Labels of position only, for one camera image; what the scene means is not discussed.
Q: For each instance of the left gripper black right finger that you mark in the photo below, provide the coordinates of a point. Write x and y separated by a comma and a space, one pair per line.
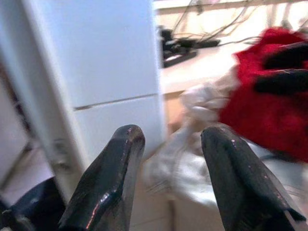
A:
238, 187

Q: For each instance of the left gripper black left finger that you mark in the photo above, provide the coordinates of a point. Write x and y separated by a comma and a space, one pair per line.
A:
106, 183

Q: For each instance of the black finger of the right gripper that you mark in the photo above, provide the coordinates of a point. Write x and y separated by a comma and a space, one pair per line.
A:
286, 59
281, 83

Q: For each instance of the red fluffy garment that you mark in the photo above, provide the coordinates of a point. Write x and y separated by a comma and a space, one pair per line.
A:
260, 115

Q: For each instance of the white crumpled cloth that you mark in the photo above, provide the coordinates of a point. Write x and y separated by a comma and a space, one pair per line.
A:
178, 154

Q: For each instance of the dark blue object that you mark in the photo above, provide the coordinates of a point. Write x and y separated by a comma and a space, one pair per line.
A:
31, 204

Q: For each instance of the black power strip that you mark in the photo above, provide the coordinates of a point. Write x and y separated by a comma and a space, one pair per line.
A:
185, 45

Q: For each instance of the black power adapter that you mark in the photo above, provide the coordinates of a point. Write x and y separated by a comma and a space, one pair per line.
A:
166, 38

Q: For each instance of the white tall appliance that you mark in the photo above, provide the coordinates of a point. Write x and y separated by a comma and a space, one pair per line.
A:
103, 60

